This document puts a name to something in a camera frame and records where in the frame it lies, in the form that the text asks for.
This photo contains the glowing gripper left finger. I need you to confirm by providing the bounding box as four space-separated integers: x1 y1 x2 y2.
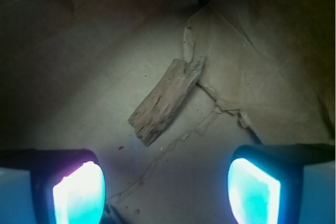
1 149 106 223

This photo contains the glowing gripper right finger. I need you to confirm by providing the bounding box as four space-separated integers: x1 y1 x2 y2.
227 144 335 223

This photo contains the brown wood chip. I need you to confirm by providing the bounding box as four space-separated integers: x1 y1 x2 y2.
128 56 207 146

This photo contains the brown paper bag bin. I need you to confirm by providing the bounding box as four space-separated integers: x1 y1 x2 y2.
1 0 335 223

